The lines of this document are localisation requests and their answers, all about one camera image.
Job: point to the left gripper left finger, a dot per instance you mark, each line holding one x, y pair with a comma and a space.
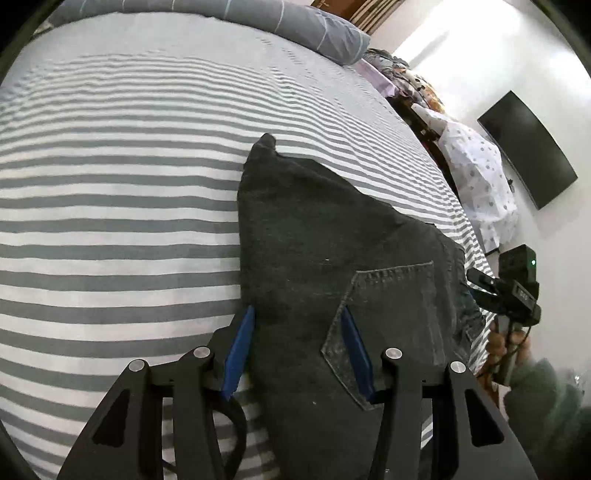
180, 416

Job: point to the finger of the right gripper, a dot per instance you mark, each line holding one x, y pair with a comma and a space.
479, 304
480, 279

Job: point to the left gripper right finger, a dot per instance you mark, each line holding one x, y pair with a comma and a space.
471, 439

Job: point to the black denim pants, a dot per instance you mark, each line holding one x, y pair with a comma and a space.
313, 249

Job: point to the green sleeve forearm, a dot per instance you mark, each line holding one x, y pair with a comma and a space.
547, 414

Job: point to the right hand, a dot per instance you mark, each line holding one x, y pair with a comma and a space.
497, 346

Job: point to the white dotted cloth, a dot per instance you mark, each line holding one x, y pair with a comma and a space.
476, 167

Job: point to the purple cloth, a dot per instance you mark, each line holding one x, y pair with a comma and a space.
379, 81

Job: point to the pile of clothes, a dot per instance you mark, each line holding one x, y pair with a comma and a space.
408, 83

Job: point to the brown wooden door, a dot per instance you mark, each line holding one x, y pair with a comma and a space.
343, 8

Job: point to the grey white striped bed sheet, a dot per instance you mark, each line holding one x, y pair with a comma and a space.
122, 143

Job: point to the grey rolled duvet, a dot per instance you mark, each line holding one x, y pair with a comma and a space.
328, 35

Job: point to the black wall television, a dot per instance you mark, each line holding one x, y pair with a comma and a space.
533, 153

